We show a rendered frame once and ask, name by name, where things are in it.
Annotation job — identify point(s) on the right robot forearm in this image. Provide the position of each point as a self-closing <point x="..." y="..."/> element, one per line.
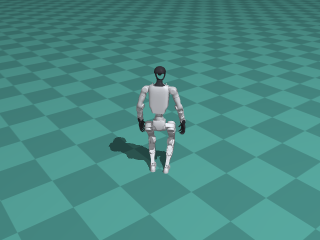
<point x="181" y="114"/>

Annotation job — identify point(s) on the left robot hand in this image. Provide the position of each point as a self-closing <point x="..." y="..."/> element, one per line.
<point x="141" y="125"/>

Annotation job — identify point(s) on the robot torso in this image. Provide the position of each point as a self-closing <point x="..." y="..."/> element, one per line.
<point x="158" y="103"/>

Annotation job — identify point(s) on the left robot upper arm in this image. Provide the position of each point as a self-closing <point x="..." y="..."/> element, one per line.
<point x="142" y="96"/>

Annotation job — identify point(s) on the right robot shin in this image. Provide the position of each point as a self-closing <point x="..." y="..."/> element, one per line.
<point x="169" y="153"/>

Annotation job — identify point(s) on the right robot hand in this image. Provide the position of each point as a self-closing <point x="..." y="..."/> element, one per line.
<point x="182" y="127"/>

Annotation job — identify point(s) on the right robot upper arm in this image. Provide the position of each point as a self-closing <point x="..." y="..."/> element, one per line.
<point x="174" y="92"/>

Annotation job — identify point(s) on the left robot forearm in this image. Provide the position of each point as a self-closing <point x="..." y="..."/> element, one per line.
<point x="139" y="113"/>

